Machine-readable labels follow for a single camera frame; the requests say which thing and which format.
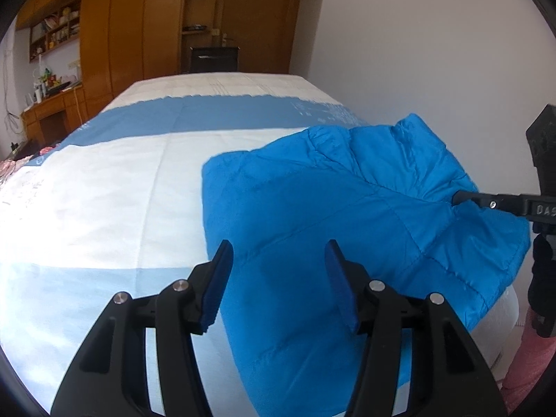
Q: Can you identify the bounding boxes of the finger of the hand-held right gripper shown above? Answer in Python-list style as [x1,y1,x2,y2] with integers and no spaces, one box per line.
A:
[451,189,533,219]

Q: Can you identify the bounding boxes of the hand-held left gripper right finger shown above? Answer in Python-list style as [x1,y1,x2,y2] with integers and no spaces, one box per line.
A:
[324,239,509,417]

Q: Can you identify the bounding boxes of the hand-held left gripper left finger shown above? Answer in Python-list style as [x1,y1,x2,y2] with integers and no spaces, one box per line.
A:
[51,239,235,417]

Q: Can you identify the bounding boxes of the blue puffer jacket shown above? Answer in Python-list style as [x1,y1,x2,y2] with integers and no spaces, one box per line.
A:
[202,113,532,406]

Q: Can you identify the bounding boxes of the person's pink trouser leg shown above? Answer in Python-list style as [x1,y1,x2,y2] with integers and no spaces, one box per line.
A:
[499,308,556,417]

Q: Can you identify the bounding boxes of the white and blue blanket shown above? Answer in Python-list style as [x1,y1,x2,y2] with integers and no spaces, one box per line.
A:
[0,95,413,417]

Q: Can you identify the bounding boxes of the bed with white mattress cover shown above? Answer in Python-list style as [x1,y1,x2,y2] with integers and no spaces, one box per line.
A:
[104,73,521,372]

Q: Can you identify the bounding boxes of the black box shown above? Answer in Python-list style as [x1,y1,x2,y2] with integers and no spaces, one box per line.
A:
[189,45,241,74]

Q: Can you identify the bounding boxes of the pink floral quilt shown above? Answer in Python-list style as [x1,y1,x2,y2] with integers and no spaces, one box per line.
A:
[0,158,27,185]

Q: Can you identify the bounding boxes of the wooden desk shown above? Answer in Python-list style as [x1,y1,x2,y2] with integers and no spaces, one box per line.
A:
[21,83,88,150]

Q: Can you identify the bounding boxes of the colourful desk clutter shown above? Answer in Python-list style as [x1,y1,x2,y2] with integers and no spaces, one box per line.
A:
[25,62,83,105]

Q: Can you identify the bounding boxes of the wooden wardrobe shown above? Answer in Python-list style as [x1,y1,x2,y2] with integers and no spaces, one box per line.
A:
[16,0,219,101]

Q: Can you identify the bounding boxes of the white wall cables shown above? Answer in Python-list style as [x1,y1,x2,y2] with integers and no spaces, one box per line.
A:
[0,48,23,137]

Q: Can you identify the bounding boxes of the wooden wall shelf with books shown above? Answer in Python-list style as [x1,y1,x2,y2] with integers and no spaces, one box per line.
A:
[28,0,82,64]

